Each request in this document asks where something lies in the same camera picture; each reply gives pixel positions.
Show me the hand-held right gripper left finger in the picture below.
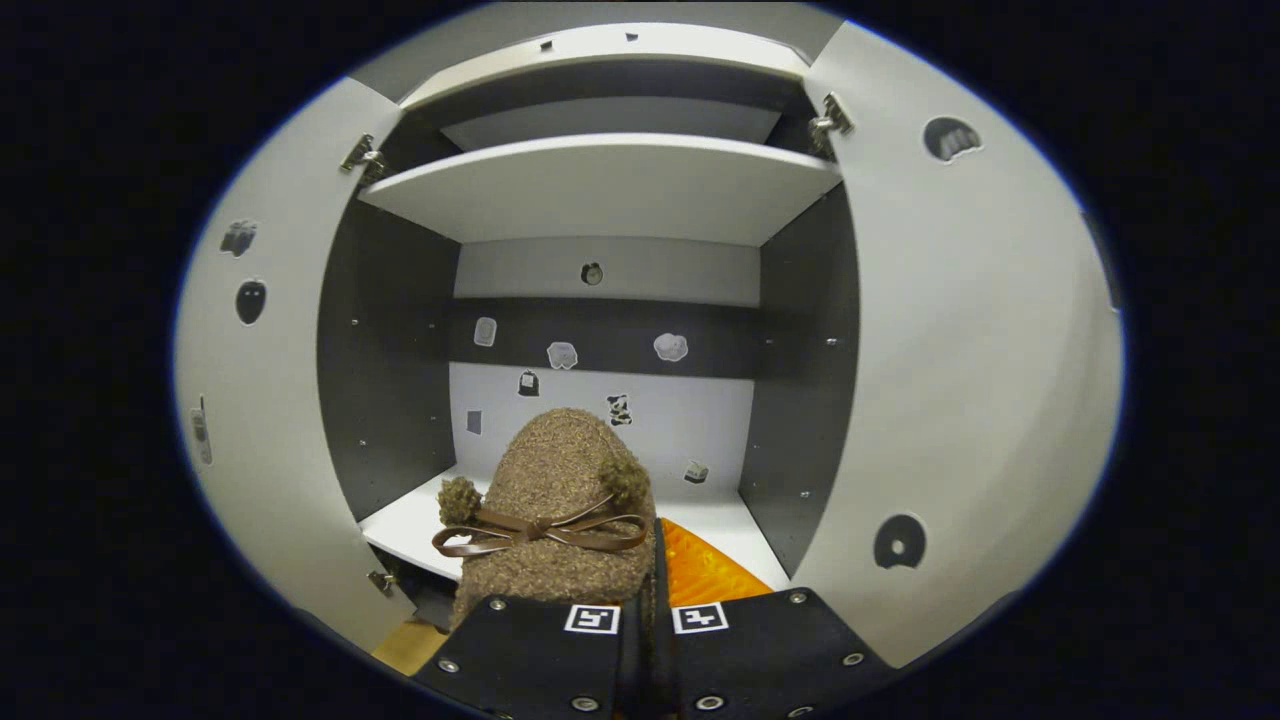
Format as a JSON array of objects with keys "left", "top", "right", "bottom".
[{"left": 410, "top": 590, "right": 643, "bottom": 720}]

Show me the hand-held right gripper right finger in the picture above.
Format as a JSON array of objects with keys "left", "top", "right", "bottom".
[{"left": 650, "top": 515, "right": 901, "bottom": 720}]

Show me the brown fuzzy shoe with bow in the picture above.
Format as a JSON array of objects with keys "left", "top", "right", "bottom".
[{"left": 432, "top": 407, "right": 661, "bottom": 633}]

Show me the white cabinet door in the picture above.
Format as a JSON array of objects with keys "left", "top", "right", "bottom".
[
  {"left": 175, "top": 78, "right": 463, "bottom": 651},
  {"left": 790, "top": 20, "right": 1126, "bottom": 669}
]

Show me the white shoe cabinet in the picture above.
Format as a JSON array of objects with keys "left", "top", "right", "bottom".
[{"left": 318, "top": 20, "right": 863, "bottom": 621}]

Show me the white cabinet drawer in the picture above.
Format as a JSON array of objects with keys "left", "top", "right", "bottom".
[{"left": 400, "top": 22, "right": 813, "bottom": 109}]

